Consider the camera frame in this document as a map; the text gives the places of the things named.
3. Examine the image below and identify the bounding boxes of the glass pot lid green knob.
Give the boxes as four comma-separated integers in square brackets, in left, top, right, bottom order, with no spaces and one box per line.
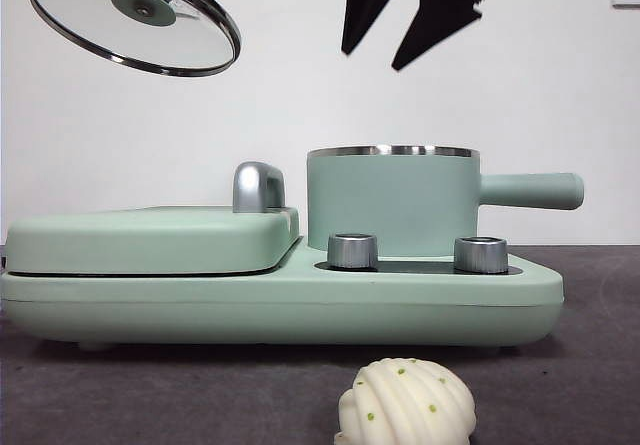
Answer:
[23,0,243,77]

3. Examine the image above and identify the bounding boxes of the ridged white bun green dots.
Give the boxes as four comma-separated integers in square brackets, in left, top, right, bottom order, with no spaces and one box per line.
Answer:
[333,357,477,445]

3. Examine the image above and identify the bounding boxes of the silver control knob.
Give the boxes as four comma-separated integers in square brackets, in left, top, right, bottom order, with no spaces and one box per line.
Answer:
[453,235,510,274]
[327,232,380,270]

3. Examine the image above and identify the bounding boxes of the mint green breakfast machine base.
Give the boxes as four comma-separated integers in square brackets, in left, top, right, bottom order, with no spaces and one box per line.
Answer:
[0,237,566,354]

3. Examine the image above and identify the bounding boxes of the mint green griddle cover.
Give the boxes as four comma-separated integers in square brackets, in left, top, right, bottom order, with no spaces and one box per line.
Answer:
[4,204,301,274]

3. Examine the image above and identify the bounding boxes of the mint green handled pot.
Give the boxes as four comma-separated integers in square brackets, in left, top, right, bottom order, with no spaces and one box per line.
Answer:
[305,144,586,259]

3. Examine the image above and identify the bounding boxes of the silver griddle cover handle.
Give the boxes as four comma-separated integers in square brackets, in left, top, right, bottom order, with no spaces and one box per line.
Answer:
[232,162,287,215]

